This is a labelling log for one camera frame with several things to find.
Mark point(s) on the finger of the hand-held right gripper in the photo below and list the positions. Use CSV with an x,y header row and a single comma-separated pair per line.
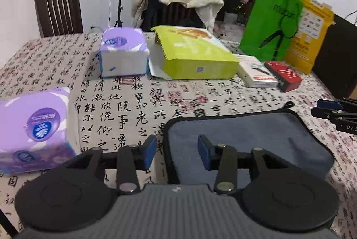
x,y
327,104
320,112

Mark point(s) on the dark wooden chair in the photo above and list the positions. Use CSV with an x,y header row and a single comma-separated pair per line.
x,y
57,7

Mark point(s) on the chair draped with clothes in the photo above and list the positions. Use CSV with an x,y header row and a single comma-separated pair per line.
x,y
167,14

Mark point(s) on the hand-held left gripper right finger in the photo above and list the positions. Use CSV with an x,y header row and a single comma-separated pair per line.
x,y
204,150

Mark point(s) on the purple tissue pack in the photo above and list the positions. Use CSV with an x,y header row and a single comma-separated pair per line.
x,y
33,130
123,52

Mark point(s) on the small white box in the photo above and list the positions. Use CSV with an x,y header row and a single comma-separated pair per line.
x,y
258,73

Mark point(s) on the grey-blue towel with black edge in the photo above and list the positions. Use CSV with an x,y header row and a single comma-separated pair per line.
x,y
251,133

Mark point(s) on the small red and black box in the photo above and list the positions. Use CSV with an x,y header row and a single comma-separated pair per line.
x,y
284,75

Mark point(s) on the yellow cardboard package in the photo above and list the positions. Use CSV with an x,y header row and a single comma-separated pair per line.
x,y
309,32

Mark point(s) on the green paper bag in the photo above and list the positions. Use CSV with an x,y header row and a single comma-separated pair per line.
x,y
269,24

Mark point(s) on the yellow-green cardboard box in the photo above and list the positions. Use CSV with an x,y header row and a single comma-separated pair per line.
x,y
192,53

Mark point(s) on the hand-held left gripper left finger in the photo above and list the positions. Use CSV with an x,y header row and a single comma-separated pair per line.
x,y
150,150

